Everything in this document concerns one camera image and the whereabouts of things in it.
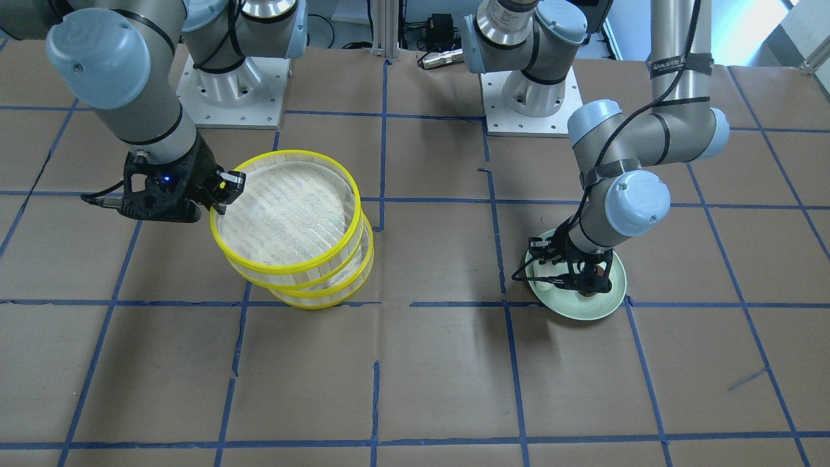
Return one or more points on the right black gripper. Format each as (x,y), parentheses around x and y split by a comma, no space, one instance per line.
(202,167)

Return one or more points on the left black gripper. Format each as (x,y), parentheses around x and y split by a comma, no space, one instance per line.
(576,253)

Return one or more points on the white bun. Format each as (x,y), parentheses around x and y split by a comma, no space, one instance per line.
(541,290)

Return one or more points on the yellow steamer layer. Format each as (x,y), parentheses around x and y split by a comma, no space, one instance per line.
(297,222)
(343,285)

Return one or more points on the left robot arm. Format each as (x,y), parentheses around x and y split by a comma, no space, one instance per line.
(535,43)

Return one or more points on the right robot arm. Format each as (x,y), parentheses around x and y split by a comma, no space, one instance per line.
(115,56)

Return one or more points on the light green plate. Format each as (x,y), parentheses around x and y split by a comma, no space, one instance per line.
(572,305)

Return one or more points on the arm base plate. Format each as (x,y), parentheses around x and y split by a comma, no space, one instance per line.
(251,97)
(516,107)

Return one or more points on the aluminium frame post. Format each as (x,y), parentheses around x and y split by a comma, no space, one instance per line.
(386,19)

